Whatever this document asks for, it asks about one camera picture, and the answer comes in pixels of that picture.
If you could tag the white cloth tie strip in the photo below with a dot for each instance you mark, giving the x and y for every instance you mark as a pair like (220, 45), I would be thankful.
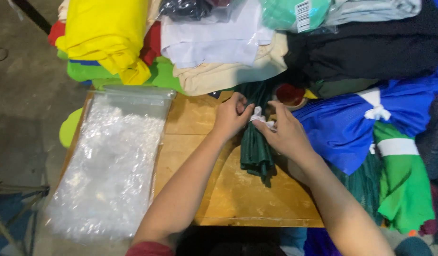
(258, 114)

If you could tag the stack of clear plastic bags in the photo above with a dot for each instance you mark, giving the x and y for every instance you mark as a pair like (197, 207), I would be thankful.
(110, 167)

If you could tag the person's right hand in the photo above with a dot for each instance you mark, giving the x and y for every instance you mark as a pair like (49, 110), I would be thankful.
(288, 137)

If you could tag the purple fabric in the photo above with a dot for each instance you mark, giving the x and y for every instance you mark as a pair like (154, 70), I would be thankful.
(320, 243)

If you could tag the dark green mesh fabric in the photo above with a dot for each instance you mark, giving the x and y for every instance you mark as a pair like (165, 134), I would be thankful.
(361, 188)

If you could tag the person's maroon sleeve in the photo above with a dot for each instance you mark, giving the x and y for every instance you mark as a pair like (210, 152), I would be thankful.
(150, 249)

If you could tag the grey folded fabric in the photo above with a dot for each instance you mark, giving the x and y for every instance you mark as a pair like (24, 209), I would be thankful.
(372, 9)

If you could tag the white fabric in clear bag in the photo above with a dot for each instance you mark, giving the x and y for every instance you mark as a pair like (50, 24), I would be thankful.
(211, 39)

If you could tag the person's left hand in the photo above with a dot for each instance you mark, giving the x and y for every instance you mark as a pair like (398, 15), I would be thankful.
(227, 119)

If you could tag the brown tape roll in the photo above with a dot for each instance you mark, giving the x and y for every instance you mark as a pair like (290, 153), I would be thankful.
(290, 95)

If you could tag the folding stool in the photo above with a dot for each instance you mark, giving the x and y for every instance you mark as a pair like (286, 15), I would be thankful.
(16, 213)

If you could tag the white tie on blue bundle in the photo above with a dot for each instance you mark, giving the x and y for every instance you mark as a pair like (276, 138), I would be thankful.
(377, 106)

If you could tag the light green folded fabric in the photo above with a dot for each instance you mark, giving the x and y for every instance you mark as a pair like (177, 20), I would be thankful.
(165, 76)

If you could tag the dark fabric in clear packet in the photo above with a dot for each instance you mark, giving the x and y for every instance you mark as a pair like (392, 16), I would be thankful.
(187, 7)

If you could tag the cream folded fabric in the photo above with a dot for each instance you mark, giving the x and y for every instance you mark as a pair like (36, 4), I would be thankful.
(226, 74)

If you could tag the white band on green bundle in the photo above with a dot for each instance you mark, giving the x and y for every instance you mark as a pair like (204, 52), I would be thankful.
(396, 146)

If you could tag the teal fabric in clear packet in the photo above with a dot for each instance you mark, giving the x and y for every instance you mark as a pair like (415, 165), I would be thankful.
(286, 12)

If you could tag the yellow folded fabric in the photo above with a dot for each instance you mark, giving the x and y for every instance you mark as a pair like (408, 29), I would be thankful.
(105, 32)

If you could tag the dark navy fabric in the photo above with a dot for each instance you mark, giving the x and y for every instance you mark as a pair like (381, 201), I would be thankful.
(434, 142)

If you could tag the olive green folded fabric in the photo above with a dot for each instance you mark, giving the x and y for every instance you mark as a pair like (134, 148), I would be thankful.
(343, 87)

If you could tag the blue mesh fabric bundle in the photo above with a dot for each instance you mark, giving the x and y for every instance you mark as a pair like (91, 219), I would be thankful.
(336, 131)

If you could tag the dark green fabric bundle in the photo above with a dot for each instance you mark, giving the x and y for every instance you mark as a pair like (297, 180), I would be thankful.
(255, 153)

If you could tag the black folded fabric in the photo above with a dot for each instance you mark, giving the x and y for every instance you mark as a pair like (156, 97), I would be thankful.
(364, 53)

